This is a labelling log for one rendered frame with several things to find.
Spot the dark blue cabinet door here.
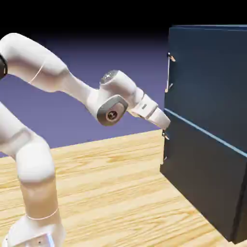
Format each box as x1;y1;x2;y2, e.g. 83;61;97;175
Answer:
164;27;247;153
159;110;247;242

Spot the dark blue cabinet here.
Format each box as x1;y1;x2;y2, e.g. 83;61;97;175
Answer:
159;24;247;245

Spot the curved metal door handle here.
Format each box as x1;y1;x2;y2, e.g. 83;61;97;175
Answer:
161;128;170;162
164;52;176;93

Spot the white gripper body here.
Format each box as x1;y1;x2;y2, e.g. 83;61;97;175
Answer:
146;107;171;130

